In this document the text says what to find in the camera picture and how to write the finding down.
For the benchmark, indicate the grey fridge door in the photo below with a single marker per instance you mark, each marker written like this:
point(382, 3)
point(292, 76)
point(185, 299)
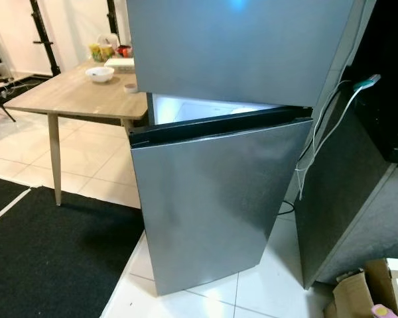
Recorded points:
point(212, 212)

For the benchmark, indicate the grey steel fridge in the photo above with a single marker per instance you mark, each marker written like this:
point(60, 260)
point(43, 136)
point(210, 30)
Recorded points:
point(232, 53)

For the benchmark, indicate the black folding chair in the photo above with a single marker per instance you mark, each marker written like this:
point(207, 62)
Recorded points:
point(0, 93)

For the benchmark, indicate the wooden table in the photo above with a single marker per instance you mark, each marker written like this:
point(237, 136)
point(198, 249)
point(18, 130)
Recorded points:
point(73, 96)

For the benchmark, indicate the black rug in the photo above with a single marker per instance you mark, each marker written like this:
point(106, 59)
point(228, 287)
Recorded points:
point(60, 265)

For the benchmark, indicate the tall black stand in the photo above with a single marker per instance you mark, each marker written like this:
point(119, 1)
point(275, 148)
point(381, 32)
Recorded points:
point(112, 14)
point(46, 40)

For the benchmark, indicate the yellow cup noodle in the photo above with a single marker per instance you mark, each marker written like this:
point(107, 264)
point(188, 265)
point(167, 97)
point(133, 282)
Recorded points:
point(100, 52)

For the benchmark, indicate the tape roll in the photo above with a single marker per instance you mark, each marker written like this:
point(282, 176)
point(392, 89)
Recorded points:
point(131, 88)

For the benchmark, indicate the white rectangular box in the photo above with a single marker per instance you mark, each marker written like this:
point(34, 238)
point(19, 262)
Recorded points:
point(119, 64)

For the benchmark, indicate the red white bowl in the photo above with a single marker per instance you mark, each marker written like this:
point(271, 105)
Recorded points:
point(125, 51)

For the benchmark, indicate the brown cardboard box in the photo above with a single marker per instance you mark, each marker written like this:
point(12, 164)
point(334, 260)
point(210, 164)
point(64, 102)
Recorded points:
point(358, 291)

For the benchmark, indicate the black kitchen counter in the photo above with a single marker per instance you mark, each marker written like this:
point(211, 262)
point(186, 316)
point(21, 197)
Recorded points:
point(391, 66)

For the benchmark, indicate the pink plastic object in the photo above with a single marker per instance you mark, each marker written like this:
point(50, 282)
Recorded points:
point(382, 311)

